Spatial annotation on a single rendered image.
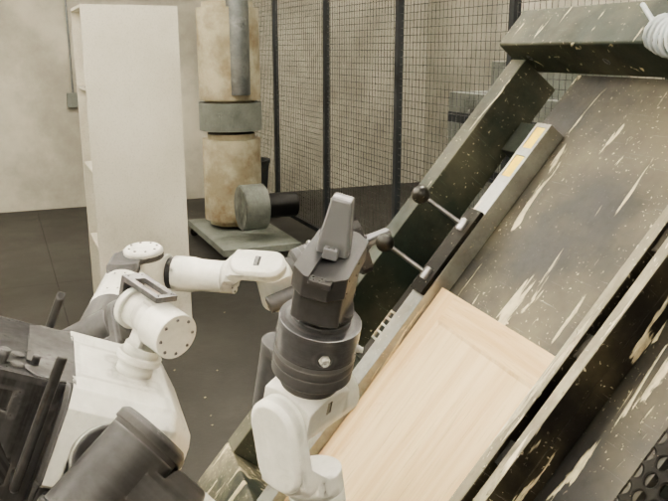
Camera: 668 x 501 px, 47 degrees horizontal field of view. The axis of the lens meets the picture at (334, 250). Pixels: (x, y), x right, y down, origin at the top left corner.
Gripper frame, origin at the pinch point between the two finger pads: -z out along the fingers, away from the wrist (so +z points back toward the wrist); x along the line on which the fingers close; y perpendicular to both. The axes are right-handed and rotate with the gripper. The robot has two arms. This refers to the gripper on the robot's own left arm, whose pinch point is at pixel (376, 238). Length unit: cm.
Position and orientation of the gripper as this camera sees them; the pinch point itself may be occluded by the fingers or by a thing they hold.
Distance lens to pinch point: 159.0
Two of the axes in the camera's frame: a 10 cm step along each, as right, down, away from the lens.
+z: -9.0, 3.7, -2.2
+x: 2.9, 9.0, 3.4
